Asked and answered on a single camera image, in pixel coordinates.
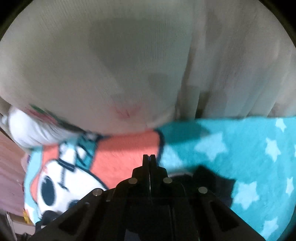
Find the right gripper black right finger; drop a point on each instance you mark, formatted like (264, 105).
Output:
(182, 210)

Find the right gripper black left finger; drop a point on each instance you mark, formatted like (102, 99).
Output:
(121, 213)

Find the navy striped child pants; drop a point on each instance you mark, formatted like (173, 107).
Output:
(221, 186)

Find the turquoise star cartoon blanket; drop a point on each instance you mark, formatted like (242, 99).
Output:
(258, 152)

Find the grey plush seal pillow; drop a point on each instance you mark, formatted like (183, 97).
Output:
(29, 132)

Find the beige patterned curtain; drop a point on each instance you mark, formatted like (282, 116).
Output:
(127, 66)

